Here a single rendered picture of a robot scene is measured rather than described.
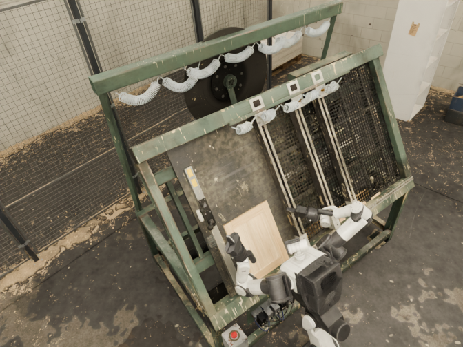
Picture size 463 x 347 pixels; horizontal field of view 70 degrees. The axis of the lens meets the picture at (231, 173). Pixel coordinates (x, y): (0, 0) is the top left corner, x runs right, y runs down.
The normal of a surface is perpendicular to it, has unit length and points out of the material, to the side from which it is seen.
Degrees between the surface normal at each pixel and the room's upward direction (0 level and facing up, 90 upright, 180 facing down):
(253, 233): 58
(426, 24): 90
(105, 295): 0
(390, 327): 0
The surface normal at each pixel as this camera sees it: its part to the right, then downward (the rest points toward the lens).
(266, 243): 0.45, 0.03
